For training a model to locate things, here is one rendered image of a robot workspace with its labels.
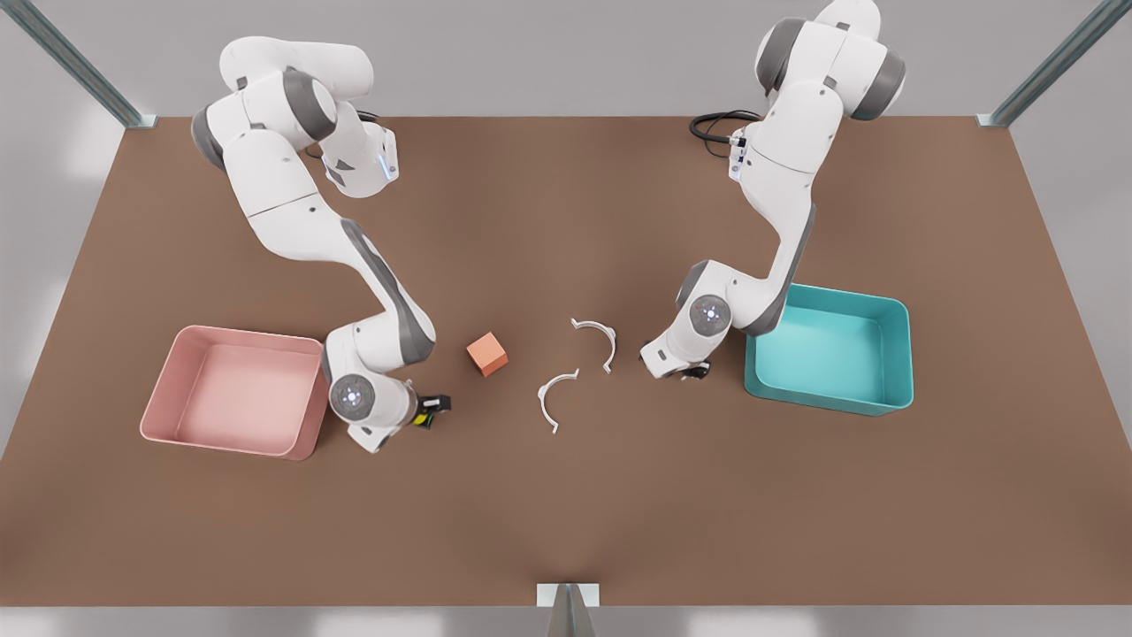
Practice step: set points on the silver frame post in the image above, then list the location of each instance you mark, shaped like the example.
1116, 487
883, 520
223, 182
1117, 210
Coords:
1048, 66
75, 66
567, 610

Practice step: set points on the pink storage box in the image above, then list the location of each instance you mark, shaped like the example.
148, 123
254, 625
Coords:
239, 394

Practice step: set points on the orange cube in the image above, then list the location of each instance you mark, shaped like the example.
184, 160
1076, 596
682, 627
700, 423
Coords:
487, 355

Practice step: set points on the blue storage box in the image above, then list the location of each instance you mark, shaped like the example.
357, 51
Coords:
831, 349

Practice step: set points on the white curved clip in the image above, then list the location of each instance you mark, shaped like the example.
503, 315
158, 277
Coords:
546, 398
606, 336

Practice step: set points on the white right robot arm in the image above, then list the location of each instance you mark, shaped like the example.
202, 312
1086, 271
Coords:
283, 208

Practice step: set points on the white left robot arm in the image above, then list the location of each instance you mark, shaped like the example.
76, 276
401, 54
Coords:
783, 177

